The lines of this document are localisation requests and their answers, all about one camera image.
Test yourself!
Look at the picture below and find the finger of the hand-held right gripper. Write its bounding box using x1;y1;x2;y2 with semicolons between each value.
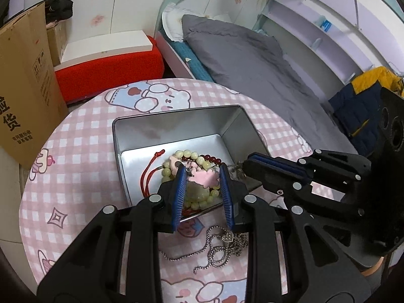
243;159;364;222
252;149;372;183

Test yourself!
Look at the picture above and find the white wardrobe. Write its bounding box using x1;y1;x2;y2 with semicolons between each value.
9;0;177;48

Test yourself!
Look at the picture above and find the red and white step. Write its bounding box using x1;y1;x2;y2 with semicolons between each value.
54;30;165;105

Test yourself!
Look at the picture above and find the grey blanket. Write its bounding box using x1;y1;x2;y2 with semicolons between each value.
181;14;360;155

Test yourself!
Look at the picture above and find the large cardboard box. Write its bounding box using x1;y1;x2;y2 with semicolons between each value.
0;2;69;170

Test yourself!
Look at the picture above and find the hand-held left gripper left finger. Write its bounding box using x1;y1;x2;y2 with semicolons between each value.
37;166;187;303

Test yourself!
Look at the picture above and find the black bag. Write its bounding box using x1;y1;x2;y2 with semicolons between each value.
44;0;74;22

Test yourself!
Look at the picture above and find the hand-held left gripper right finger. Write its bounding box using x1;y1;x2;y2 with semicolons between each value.
219;164;373;303

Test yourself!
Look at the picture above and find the pale jade pendant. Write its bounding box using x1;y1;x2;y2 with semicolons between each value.
186;181;210;203

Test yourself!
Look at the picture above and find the white pillow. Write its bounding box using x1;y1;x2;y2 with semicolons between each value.
162;3;234;42

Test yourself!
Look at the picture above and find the grey metal tin box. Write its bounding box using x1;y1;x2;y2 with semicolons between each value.
112;104;269;219

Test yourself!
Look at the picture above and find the small cardboard box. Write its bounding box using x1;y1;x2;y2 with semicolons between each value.
47;22;68;67

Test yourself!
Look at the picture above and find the grey crystal bead bracelet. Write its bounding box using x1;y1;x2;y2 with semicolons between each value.
226;162;246;181

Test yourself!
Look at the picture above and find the yellow and navy jacket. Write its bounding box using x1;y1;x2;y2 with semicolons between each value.
328;66;404;157

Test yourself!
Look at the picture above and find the cream bead bracelet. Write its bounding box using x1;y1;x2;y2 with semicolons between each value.
161;150;221;209

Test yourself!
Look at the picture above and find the silver chain necklace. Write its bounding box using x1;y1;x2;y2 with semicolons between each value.
159;225;250;275

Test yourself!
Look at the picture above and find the pink checkered tablecloth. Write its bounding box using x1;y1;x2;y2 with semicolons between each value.
18;78;316;303

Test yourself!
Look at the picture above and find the teal bed sheet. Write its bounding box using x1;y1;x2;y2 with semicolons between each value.
172;42;215;83

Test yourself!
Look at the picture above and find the red cord bracelet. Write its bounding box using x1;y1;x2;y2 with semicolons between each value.
140;149;166;195

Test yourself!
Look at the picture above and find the lilac wall shelf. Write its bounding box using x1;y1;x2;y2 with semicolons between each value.
259;0;379;102

